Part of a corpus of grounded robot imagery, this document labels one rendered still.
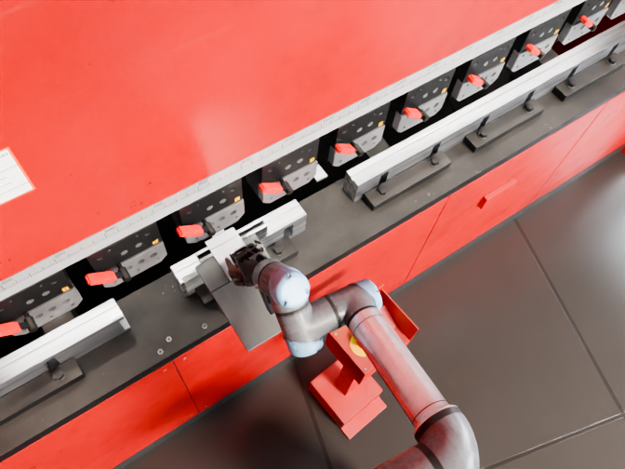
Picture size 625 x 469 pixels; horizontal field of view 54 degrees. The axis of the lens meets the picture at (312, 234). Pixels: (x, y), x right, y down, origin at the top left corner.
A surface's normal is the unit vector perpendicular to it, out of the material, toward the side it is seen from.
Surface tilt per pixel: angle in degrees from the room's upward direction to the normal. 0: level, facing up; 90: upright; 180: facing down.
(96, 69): 90
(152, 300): 0
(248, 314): 0
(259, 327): 0
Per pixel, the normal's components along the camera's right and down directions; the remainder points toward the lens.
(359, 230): 0.07, -0.45
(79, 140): 0.55, 0.76
